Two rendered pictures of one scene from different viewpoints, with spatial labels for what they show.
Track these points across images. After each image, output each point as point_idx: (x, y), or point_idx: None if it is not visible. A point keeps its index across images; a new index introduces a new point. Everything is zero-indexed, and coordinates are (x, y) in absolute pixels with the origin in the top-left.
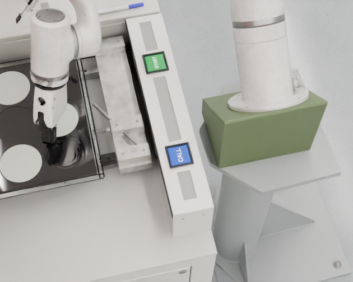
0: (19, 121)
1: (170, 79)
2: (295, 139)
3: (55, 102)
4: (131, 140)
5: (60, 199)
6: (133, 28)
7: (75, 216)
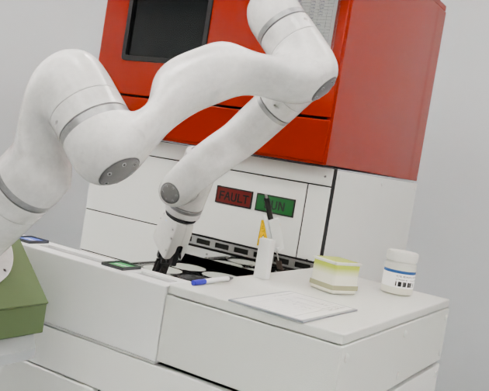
0: (196, 279)
1: (91, 261)
2: None
3: (162, 216)
4: None
5: None
6: (177, 278)
7: None
